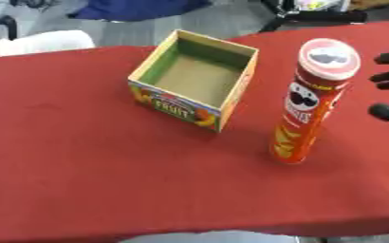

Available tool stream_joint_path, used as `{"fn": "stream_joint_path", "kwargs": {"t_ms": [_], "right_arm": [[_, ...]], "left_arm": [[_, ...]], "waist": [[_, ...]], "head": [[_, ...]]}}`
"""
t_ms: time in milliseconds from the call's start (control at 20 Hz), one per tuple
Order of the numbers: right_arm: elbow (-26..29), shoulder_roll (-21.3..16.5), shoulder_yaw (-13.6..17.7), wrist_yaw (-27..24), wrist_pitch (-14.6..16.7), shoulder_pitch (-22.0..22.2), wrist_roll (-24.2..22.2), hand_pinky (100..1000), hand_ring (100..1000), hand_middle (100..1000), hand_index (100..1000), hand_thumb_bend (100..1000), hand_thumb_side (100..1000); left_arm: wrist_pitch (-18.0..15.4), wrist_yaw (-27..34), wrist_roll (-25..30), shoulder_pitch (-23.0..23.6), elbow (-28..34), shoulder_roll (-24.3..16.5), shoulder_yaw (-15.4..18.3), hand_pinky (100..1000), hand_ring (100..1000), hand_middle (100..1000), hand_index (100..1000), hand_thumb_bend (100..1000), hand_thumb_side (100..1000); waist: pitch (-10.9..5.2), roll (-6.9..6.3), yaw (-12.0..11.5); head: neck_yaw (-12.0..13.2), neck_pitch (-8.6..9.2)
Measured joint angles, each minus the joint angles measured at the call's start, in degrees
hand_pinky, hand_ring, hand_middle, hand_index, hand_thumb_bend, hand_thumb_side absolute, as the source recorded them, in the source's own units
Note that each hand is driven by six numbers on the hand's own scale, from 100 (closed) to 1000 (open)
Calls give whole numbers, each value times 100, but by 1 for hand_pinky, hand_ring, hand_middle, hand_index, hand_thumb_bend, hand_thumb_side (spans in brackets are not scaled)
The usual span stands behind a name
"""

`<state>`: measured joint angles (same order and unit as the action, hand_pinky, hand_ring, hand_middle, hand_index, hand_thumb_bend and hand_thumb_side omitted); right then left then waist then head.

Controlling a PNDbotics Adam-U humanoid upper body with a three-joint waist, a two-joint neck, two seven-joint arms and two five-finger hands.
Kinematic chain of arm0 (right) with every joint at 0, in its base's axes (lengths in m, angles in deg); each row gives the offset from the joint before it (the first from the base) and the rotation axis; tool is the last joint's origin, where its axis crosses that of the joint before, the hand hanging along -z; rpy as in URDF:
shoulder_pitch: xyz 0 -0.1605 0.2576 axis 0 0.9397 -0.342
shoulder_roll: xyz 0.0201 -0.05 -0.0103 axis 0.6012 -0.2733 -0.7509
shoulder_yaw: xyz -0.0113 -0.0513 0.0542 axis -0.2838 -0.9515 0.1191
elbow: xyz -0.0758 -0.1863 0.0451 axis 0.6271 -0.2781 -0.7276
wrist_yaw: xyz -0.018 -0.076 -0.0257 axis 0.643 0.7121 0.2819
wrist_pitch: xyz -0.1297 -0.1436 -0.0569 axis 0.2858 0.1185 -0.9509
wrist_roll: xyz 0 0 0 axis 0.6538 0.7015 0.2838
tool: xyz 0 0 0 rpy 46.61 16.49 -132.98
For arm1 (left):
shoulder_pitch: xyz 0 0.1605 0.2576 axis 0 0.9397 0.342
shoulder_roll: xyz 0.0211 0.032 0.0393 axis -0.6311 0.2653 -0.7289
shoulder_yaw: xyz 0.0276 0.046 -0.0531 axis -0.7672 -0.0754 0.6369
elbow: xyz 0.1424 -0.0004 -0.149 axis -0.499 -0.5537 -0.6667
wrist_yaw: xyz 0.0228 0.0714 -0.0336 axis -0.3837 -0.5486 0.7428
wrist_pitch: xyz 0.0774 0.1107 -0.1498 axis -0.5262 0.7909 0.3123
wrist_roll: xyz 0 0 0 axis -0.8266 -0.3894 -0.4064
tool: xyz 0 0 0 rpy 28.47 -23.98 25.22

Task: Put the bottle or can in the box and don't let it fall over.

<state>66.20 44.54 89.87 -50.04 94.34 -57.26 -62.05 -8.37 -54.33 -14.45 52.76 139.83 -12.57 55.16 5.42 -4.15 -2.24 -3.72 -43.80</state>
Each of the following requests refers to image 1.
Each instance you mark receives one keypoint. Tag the open cardboard box green inside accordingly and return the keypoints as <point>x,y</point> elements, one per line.
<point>195,80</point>

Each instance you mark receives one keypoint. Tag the white chair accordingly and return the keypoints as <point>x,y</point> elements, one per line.
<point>34,42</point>

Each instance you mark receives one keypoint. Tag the blue bag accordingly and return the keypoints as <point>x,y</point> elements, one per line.
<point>137,9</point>

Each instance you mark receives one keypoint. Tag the red cylindrical chip can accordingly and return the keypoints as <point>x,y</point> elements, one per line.
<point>308,104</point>

